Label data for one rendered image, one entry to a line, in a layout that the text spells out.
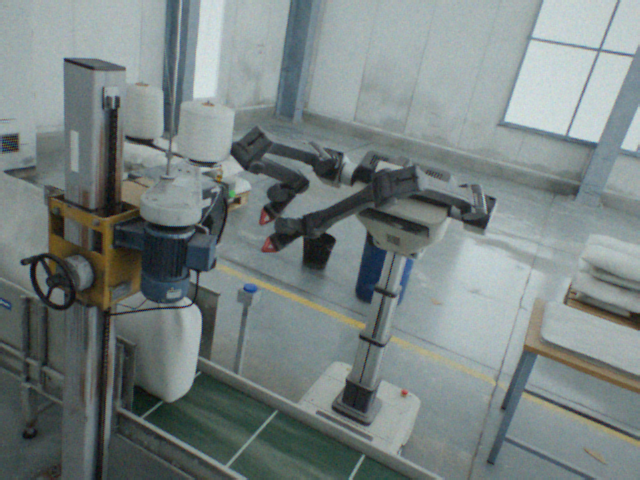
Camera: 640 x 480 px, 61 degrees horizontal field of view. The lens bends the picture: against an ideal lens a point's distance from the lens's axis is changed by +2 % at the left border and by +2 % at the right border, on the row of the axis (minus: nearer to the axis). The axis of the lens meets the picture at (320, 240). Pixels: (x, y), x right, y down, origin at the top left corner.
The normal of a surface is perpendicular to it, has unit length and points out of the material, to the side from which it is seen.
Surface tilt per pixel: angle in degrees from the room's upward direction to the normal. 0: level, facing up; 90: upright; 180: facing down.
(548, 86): 90
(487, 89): 90
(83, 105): 90
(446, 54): 90
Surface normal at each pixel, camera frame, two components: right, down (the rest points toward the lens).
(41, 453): 0.18, -0.90
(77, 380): -0.43, 0.28
